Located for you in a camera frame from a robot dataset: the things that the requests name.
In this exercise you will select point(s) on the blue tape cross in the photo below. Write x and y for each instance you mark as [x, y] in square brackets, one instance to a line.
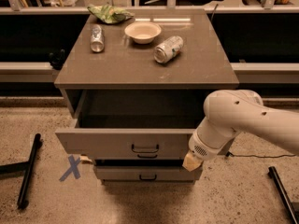
[72, 170]

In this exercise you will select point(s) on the grey lower drawer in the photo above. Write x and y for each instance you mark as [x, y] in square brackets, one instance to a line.
[145, 171]

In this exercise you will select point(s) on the black stand leg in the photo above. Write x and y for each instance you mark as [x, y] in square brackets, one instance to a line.
[292, 208]
[27, 167]

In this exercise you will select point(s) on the green chip bag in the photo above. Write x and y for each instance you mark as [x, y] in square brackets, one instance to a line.
[109, 14]

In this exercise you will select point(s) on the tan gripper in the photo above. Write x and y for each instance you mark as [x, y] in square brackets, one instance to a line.
[201, 148]

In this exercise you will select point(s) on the grey drawer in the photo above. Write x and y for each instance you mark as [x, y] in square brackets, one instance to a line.
[145, 171]
[133, 124]

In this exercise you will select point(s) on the silver can lying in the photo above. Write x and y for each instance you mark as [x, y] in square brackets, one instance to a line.
[168, 49]
[97, 38]

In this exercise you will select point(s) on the grey top drawer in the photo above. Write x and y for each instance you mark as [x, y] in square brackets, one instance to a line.
[133, 124]

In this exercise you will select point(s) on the silver can lying left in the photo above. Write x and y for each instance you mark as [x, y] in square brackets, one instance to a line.
[97, 38]

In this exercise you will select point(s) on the silver can lying right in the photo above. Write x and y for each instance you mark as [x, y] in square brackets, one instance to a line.
[168, 49]

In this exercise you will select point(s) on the black stand leg right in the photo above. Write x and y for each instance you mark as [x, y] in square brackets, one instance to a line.
[292, 208]

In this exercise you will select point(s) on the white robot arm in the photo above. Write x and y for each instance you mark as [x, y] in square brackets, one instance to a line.
[226, 114]

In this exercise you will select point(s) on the black stand leg left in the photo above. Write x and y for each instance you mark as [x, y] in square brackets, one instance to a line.
[27, 167]

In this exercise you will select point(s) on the white paper bowl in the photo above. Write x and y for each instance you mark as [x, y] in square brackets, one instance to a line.
[143, 32]

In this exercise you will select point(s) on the black object on ledge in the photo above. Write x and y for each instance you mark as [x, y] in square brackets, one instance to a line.
[57, 59]

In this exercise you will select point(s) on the grey drawer cabinet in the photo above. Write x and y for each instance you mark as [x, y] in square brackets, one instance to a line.
[202, 64]

